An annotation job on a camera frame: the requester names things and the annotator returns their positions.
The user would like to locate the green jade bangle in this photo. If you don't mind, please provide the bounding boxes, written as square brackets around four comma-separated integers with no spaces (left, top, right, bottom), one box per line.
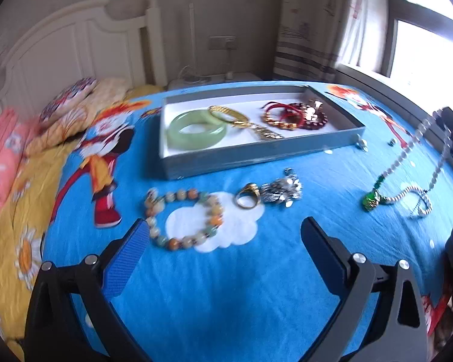
[167,109,228,148]

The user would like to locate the embroidered round-pattern pillow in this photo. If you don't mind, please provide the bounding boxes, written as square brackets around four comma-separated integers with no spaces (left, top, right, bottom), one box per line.
[40,77,99,123]

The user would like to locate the silver flower brooch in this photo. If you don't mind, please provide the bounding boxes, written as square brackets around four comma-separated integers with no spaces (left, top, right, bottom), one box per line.
[260,168,304,209]

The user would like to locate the dark red bead bracelet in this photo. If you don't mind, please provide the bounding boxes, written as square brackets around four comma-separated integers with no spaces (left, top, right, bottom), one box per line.
[287,98,331,131]

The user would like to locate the pastel stone bead bracelet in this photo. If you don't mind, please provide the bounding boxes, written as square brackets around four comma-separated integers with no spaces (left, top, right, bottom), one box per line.
[143,188,225,251]

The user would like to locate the patterned beige curtain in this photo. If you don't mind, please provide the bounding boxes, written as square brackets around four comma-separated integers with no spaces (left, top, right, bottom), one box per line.
[272,0,367,84]

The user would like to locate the white pearl bead necklace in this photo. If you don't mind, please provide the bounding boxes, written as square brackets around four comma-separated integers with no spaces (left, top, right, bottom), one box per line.
[360,107,453,219]

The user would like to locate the red braided cord bracelet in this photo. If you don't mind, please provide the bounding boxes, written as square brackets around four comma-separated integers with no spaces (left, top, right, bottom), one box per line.
[260,100,306,131]

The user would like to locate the gold chain bracelet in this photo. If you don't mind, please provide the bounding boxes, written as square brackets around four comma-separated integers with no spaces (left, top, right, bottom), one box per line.
[245,121,285,141]

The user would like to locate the window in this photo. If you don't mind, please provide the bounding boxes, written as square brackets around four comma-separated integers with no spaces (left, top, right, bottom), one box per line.
[336,0,453,121]

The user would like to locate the pale yellow pillow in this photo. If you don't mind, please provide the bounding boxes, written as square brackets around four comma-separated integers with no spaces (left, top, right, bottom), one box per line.
[24,77,131,157]

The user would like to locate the blue cartoon bedsheet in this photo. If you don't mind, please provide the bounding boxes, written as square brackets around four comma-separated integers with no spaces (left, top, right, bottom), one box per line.
[41,79,453,362]

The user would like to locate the grey shallow cardboard box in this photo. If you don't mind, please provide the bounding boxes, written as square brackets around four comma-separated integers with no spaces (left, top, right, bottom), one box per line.
[159,85,366,180]

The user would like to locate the wall socket plate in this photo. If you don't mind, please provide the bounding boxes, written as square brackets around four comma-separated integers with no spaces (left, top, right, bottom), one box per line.
[208,36,238,50]

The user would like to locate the large gold ring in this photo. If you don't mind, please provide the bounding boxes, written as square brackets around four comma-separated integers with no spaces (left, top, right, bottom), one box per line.
[235,183,263,210]

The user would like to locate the white wooden headboard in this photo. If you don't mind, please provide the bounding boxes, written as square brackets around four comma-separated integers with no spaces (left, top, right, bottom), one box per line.
[0,0,167,121]

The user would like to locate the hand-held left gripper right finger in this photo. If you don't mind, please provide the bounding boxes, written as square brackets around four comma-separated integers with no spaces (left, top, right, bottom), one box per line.
[300,217,429,362]

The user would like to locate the yellow floral bedsheet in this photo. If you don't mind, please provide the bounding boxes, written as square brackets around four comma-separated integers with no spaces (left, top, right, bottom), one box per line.
[0,83,167,351]

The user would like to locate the white cable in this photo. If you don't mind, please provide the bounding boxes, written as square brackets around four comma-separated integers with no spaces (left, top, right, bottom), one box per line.
[177,66,212,84]

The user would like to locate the pink folded quilt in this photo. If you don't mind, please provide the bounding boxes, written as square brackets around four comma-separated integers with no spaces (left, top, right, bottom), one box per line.
[0,107,42,219]

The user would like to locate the gold bangle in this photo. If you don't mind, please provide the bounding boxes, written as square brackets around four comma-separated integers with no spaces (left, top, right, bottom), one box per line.
[207,105,252,128]

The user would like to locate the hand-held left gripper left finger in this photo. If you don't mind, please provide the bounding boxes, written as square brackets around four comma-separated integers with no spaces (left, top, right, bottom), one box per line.
[24,217,153,362]

